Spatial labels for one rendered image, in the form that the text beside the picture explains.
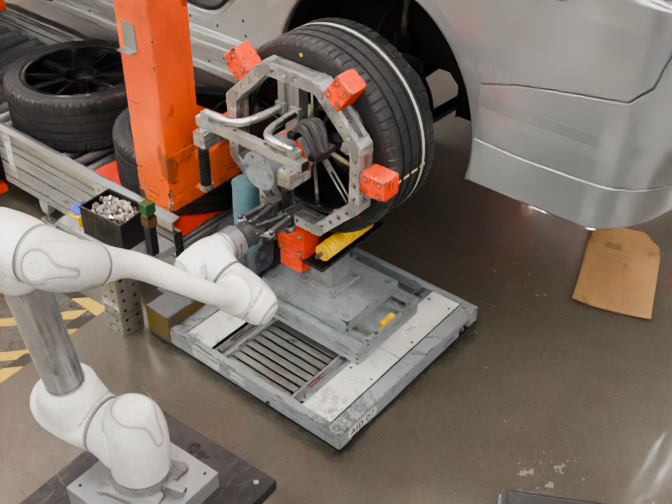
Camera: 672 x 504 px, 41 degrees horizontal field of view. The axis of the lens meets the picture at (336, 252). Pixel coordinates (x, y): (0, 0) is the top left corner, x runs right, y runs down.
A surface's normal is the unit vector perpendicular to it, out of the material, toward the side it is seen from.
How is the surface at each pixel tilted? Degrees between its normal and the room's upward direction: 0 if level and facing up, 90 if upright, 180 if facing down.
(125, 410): 7
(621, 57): 90
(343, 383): 0
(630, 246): 12
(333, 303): 0
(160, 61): 90
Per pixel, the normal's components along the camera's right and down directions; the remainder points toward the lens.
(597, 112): -0.62, 0.47
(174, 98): 0.77, 0.39
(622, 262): 0.00, -0.78
